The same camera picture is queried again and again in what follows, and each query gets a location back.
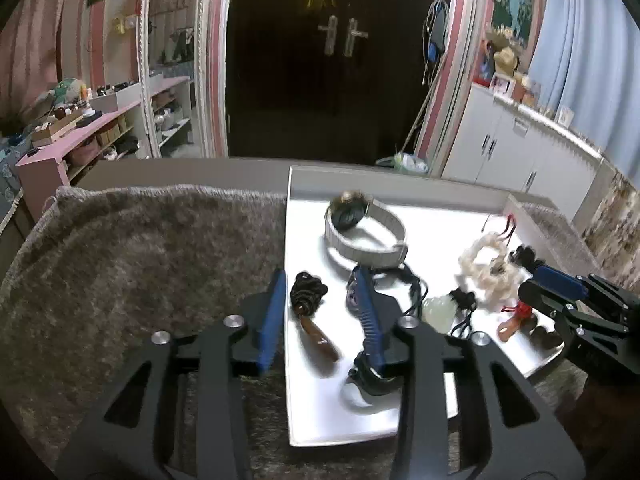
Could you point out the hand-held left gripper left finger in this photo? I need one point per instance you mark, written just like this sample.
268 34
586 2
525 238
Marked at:
270 320

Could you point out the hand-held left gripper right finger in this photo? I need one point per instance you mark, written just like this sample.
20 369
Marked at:
367 310

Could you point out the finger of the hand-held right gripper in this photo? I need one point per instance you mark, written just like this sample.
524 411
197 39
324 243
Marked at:
560 282
537 297

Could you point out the brown pendant with black knot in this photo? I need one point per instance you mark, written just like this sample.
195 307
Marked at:
320 342

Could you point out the white band wristwatch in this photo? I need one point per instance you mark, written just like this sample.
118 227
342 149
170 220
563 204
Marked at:
350 212

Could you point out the white rectangular tray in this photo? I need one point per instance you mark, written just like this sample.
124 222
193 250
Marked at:
320 410

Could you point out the person's right forearm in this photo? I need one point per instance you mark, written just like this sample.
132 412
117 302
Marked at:
600 400

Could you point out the dark brown pendant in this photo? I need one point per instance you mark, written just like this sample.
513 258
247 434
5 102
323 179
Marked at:
545 336

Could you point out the floral patterned cloth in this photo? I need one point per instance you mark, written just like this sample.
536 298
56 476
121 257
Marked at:
615 225

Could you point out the white cabinet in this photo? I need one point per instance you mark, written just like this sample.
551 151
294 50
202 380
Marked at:
520 155

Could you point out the green white plastic bag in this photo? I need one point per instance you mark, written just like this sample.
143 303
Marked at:
405 162

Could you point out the grey fluffy mat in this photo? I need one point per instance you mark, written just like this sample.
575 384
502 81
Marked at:
125 260

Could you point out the mop stick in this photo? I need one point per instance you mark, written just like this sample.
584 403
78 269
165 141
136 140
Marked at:
425 105

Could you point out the dark double door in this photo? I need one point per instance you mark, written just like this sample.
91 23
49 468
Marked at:
325 100

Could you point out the blue curtain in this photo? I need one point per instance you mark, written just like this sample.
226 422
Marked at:
585 35

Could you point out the pink shelf unit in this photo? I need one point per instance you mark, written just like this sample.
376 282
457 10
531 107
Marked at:
100 125

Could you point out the white framed standing mirror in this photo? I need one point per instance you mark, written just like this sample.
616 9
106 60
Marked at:
172 60

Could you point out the blue patterned blanket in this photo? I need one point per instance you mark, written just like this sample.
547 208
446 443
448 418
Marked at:
7 185

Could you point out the pale green plush toy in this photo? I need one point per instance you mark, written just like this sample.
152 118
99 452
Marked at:
67 90

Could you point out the pink striped curtain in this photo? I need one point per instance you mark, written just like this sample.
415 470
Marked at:
30 45

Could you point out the green wall painting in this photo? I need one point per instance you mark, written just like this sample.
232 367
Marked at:
515 0

